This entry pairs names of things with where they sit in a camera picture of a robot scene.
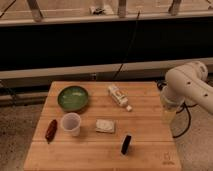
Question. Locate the white plastic bottle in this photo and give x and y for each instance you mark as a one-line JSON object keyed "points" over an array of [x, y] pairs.
{"points": [[119, 97]]}

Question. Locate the green bowl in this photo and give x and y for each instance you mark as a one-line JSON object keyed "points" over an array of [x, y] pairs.
{"points": [[73, 98]]}

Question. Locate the white folded cloth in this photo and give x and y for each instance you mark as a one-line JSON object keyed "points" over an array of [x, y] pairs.
{"points": [[105, 126]]}

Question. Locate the black eraser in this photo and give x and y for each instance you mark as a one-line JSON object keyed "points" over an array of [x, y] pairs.
{"points": [[125, 144]]}

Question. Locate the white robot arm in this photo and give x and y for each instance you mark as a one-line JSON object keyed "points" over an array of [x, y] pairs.
{"points": [[183, 82]]}

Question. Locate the dark red chili pepper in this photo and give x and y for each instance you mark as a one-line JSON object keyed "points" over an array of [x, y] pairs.
{"points": [[50, 133]]}

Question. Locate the translucent plastic cup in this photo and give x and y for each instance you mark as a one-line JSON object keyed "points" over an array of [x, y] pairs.
{"points": [[71, 123]]}

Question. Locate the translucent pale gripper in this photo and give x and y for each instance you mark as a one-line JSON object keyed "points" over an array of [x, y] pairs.
{"points": [[169, 112]]}

